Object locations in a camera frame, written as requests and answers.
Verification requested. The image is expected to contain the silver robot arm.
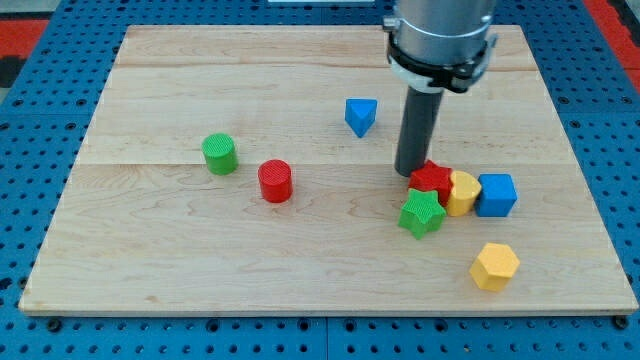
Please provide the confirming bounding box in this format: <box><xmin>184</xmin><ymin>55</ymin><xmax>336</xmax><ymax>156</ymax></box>
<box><xmin>382</xmin><ymin>0</ymin><xmax>497</xmax><ymax>94</ymax></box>

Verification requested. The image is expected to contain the blue triangle block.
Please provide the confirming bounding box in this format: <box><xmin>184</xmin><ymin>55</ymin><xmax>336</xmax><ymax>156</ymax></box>
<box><xmin>345</xmin><ymin>98</ymin><xmax>378</xmax><ymax>138</ymax></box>

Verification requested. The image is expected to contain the green star block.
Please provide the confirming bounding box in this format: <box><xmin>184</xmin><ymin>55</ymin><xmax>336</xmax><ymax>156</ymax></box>
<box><xmin>398</xmin><ymin>188</ymin><xmax>447</xmax><ymax>240</ymax></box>

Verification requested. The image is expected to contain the red star block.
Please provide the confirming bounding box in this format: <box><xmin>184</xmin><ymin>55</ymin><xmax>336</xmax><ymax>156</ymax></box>
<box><xmin>408</xmin><ymin>160</ymin><xmax>453</xmax><ymax>207</ymax></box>

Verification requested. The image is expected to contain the red cylinder block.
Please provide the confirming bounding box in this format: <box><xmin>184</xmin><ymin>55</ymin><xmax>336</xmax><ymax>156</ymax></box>
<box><xmin>258</xmin><ymin>159</ymin><xmax>293</xmax><ymax>203</ymax></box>

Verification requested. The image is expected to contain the light wooden board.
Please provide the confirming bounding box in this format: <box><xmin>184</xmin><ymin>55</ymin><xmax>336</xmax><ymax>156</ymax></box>
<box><xmin>19</xmin><ymin>25</ymin><xmax>638</xmax><ymax>317</ymax></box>

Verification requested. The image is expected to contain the green cylinder block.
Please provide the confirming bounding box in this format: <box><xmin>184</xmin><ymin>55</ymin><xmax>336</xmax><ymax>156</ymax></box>
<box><xmin>201</xmin><ymin>133</ymin><xmax>238</xmax><ymax>175</ymax></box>

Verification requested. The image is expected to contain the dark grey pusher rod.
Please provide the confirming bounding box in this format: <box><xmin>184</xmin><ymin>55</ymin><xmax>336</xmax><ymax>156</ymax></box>
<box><xmin>394</xmin><ymin>87</ymin><xmax>443</xmax><ymax>177</ymax></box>

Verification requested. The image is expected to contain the yellow half-round block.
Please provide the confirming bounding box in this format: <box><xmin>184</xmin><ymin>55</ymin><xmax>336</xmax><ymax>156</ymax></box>
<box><xmin>446</xmin><ymin>170</ymin><xmax>482</xmax><ymax>217</ymax></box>

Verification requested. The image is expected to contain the blue cube block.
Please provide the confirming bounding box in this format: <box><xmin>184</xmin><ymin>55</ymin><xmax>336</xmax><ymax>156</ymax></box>
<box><xmin>475</xmin><ymin>173</ymin><xmax>518</xmax><ymax>217</ymax></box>

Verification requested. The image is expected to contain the yellow hexagon block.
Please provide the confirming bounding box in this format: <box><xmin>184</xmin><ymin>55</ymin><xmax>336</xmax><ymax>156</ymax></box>
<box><xmin>469</xmin><ymin>243</ymin><xmax>520</xmax><ymax>292</ymax></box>

